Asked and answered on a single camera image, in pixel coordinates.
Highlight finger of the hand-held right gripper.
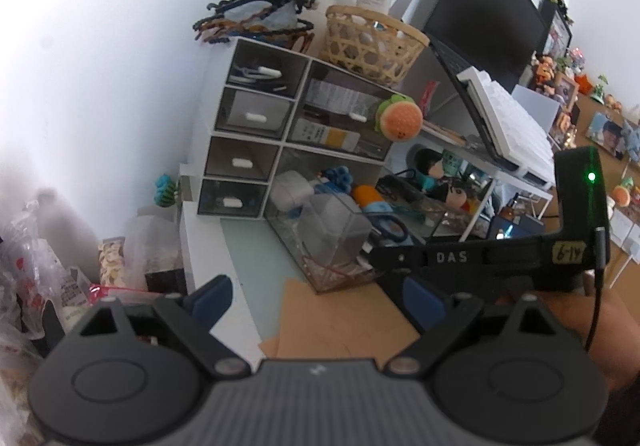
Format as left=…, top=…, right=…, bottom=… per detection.
left=381, top=270, right=420, bottom=326
left=370, top=242, right=426, bottom=274

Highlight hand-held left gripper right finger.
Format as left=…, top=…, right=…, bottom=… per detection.
left=384, top=276, right=583, bottom=378

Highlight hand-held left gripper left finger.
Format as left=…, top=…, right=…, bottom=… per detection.
left=66, top=275, right=251, bottom=381

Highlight small grey drawer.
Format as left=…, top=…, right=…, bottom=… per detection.
left=219, top=86, right=296, bottom=134
left=205, top=136, right=282, bottom=179
left=197, top=178, right=271, bottom=218

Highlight large clear drawer with papers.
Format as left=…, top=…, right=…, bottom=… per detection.
left=291, top=60, right=396, bottom=163

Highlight white drawer organizer cabinet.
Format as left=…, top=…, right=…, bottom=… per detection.
left=196, top=37, right=397, bottom=223

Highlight small drawer with white items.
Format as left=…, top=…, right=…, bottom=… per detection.
left=226, top=45, right=297, bottom=91

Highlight white desk shelf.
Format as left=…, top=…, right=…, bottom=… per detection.
left=178, top=163, right=267, bottom=369

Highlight brown kraft paper sheet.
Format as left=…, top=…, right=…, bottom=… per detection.
left=259, top=277, right=422, bottom=361

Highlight clear plastic box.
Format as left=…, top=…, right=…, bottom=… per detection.
left=299, top=195, right=374, bottom=273

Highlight orange tube item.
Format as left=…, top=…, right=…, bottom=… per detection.
left=351, top=184, right=383, bottom=208

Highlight cartoon boy plush figure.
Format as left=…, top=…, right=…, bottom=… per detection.
left=439, top=177, right=477, bottom=215

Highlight white desk riser stand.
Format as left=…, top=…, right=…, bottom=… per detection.
left=419, top=120, right=557, bottom=243

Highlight clear plastic container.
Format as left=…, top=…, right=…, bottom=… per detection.
left=124, top=215, right=184, bottom=293

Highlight red zip bag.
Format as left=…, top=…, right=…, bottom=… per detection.
left=89, top=282, right=168, bottom=302

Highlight black-haired doll figure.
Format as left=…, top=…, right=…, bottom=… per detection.
left=414, top=148, right=447, bottom=193

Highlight blue crochet item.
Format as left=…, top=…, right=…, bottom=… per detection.
left=319, top=166, right=354, bottom=193

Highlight jar of beige snacks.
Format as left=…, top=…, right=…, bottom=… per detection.
left=97, top=236, right=127, bottom=288

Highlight teal hair claw clip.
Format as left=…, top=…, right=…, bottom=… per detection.
left=154, top=172, right=181, bottom=209

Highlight white keyboard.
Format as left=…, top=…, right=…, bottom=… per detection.
left=456, top=66, right=557, bottom=178

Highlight orange crochet plush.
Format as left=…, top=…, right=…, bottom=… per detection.
left=375, top=94, right=425, bottom=143

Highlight small orange plush toy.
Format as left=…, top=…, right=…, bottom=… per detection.
left=612, top=176, right=637, bottom=208

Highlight white box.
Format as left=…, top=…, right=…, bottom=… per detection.
left=511, top=84, right=564, bottom=133

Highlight printed photo card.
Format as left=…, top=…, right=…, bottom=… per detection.
left=585, top=111, right=627, bottom=160

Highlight blue plush toy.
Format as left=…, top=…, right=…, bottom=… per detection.
left=621, top=120, right=640, bottom=163

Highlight crumpled clear plastic bags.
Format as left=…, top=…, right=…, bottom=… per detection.
left=0, top=198, right=68, bottom=377

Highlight row of small figurines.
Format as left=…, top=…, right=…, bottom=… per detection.
left=530, top=46, right=623, bottom=114

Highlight woven bamboo basket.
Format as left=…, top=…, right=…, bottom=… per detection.
left=324, top=4, right=431, bottom=88

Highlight dark framed picture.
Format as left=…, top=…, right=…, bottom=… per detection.
left=539, top=0, right=574, bottom=64

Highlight black laptop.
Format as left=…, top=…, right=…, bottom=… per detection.
left=421, top=0, right=552, bottom=173

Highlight pile of hair headbands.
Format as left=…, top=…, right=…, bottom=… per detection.
left=192, top=0, right=321, bottom=53

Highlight blue handled scissors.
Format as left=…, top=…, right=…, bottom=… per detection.
left=366, top=212, right=412, bottom=248

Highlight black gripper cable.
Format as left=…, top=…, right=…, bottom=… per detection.
left=584, top=227, right=610, bottom=353

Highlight small wooden photo frame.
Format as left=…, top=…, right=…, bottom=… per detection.
left=554, top=72, right=580, bottom=108

